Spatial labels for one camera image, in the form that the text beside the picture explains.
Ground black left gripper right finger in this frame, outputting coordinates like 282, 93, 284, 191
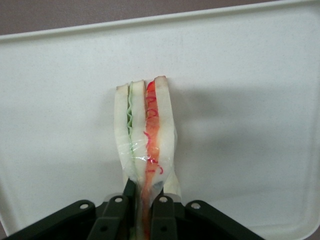
149, 189, 266, 240

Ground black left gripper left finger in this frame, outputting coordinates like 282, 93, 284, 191
7, 178, 138, 240

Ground triangle sandwich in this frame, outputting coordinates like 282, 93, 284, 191
114, 74, 183, 240

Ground cream plastic tray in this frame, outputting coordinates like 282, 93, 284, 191
0, 0, 320, 240

